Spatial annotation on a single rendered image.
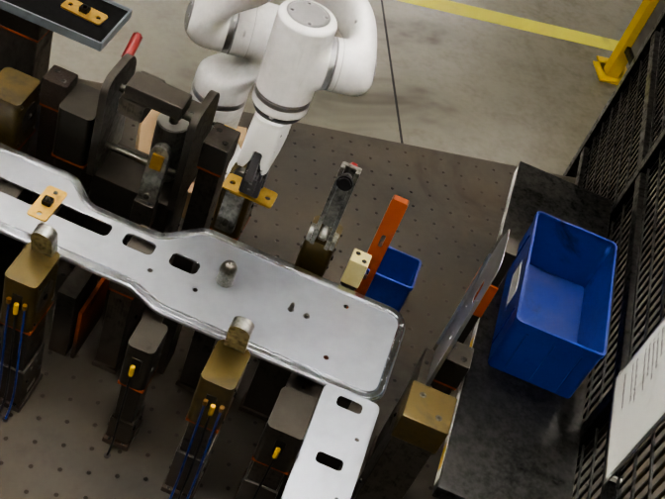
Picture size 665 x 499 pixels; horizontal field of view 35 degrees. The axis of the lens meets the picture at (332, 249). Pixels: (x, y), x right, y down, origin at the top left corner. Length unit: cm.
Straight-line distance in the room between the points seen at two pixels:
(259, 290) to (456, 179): 102
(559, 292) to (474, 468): 49
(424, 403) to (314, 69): 59
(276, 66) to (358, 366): 59
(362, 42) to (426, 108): 271
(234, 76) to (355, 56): 76
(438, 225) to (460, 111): 170
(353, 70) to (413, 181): 124
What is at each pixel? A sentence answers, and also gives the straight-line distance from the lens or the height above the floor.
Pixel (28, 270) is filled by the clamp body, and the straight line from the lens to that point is 175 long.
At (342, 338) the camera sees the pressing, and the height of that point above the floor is 100.
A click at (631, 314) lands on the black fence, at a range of 194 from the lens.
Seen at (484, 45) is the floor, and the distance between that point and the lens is 472.
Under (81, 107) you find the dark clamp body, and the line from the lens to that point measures 200.
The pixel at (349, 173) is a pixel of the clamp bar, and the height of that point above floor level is 121.
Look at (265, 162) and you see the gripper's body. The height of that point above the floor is 136.
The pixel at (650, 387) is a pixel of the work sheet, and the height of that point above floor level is 128.
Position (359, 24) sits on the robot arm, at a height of 157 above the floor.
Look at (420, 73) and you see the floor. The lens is 436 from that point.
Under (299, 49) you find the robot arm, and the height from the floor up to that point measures 156.
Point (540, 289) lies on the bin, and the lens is 207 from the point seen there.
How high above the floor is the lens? 236
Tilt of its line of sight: 43 degrees down
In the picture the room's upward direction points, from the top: 23 degrees clockwise
